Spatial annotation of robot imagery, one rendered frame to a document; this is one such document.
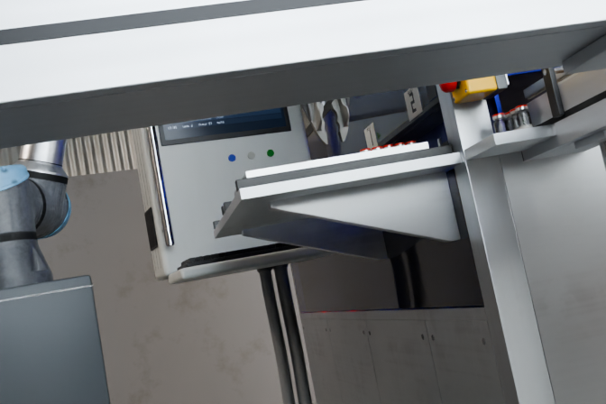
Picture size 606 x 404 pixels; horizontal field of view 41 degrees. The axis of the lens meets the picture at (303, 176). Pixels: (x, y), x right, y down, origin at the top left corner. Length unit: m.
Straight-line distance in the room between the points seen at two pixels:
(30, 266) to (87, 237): 3.42
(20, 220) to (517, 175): 0.89
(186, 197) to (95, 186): 2.66
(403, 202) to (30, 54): 1.06
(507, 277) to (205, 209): 1.13
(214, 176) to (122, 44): 1.85
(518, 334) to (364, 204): 0.35
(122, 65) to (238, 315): 4.59
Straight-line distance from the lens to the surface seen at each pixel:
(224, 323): 5.08
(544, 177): 1.52
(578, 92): 1.32
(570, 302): 1.52
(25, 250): 1.54
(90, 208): 4.97
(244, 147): 2.43
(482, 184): 1.47
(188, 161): 2.38
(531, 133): 1.37
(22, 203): 1.56
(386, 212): 1.51
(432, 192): 1.54
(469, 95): 1.41
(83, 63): 0.55
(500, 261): 1.46
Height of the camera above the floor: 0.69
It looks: 8 degrees up
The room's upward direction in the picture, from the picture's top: 11 degrees counter-clockwise
